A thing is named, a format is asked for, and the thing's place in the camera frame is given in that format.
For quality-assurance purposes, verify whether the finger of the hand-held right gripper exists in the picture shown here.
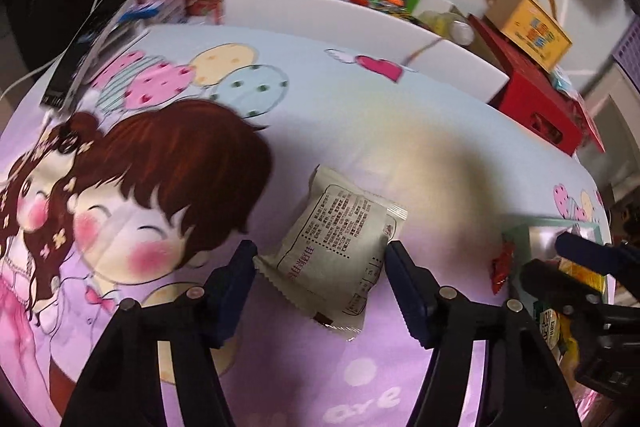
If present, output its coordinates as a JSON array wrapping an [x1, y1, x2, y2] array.
[[555, 232, 640, 278], [519, 259, 608, 313]]

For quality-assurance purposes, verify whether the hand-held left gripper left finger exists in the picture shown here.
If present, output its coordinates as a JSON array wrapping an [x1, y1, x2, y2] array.
[[60, 239, 259, 427]]

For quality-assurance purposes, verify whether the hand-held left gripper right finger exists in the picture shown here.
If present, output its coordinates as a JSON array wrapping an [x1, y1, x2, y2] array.
[[384, 240, 583, 427]]

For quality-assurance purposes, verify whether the white box with teal rim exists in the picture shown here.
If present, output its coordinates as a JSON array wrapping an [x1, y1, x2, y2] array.
[[502, 217, 608, 308]]

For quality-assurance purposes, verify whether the white green biscuit packet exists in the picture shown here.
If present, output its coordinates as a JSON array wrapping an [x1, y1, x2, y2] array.
[[534, 302, 563, 350]]

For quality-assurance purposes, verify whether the small red candy wrapper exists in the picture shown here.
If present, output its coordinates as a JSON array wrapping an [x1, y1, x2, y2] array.
[[491, 241, 517, 295]]

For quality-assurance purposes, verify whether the pale grey printed snack packet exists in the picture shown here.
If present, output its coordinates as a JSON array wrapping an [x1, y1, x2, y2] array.
[[252, 165, 408, 343]]

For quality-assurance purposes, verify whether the white shelf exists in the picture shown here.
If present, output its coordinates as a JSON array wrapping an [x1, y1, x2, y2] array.
[[580, 67, 640, 188]]

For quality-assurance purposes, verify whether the red gift box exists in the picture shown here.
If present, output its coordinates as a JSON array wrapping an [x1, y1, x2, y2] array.
[[467, 14, 586, 158]]

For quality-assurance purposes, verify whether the light blue packet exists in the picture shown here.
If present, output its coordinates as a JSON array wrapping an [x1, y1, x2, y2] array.
[[550, 67, 576, 95]]

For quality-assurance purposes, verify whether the cartoon printed blanket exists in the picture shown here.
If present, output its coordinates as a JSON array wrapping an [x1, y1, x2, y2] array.
[[0, 24, 616, 427]]

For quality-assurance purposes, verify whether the purple plastic basket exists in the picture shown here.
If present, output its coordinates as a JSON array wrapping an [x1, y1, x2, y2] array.
[[610, 14, 640, 88]]

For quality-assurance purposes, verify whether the clear round ball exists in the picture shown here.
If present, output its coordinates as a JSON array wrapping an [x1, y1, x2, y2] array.
[[447, 17, 476, 45]]

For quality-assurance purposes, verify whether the smartphone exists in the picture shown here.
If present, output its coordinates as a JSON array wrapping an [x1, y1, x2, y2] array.
[[42, 0, 143, 110]]

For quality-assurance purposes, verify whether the white cardboard box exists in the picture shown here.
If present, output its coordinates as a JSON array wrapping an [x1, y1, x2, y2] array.
[[220, 0, 511, 105]]

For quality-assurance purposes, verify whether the yellow carton with handle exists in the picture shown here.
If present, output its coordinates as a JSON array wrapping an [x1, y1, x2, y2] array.
[[487, 0, 573, 72]]

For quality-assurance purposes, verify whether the white charging cable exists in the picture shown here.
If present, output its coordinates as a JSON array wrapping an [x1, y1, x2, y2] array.
[[0, 0, 126, 108]]

